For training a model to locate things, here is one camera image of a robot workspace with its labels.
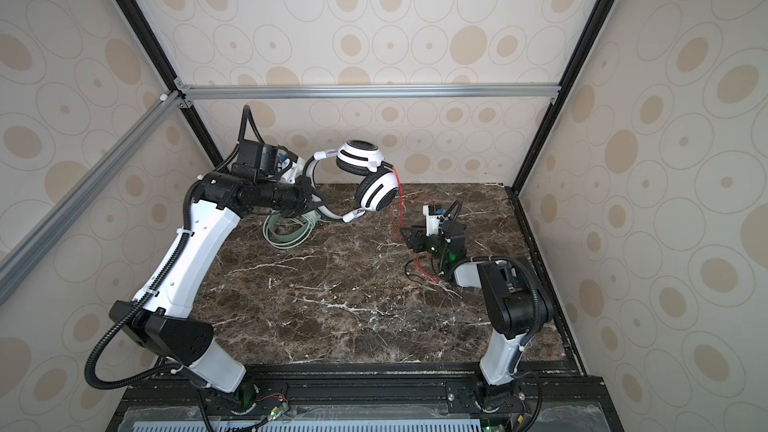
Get horizontal aluminium frame bar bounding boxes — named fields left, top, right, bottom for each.
left=180, top=83, right=561, bottom=100

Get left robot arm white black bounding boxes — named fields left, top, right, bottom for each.
left=84, top=172, right=314, bottom=394

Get red headphone cable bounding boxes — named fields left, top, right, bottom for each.
left=383, top=161, right=463, bottom=301

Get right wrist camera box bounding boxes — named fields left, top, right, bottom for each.
left=422, top=205, right=450, bottom=237

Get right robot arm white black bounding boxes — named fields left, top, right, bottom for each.
left=400, top=226, right=554, bottom=386

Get mint green headphones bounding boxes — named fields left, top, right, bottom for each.
left=262, top=211, right=320, bottom=250

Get white black headphones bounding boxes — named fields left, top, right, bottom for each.
left=303, top=140, right=401, bottom=223

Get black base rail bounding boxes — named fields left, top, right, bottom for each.
left=107, top=362, right=623, bottom=431

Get left slanted aluminium frame bar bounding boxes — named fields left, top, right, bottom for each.
left=1, top=91, right=181, bottom=302

